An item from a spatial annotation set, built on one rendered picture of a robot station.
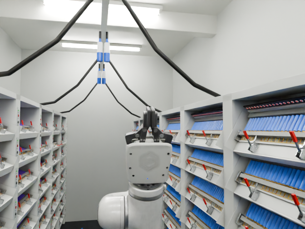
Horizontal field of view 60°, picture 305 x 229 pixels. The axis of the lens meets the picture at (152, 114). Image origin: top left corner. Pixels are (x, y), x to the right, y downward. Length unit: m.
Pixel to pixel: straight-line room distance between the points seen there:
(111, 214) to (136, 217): 0.06
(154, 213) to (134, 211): 0.05
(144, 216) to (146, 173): 0.10
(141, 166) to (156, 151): 0.05
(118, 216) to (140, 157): 0.15
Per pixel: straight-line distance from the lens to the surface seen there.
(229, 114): 1.31
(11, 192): 1.95
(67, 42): 4.36
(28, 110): 2.61
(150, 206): 0.63
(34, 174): 2.62
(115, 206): 0.65
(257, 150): 1.15
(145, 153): 0.58
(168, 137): 0.59
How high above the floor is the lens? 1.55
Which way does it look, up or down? 3 degrees up
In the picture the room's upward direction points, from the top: straight up
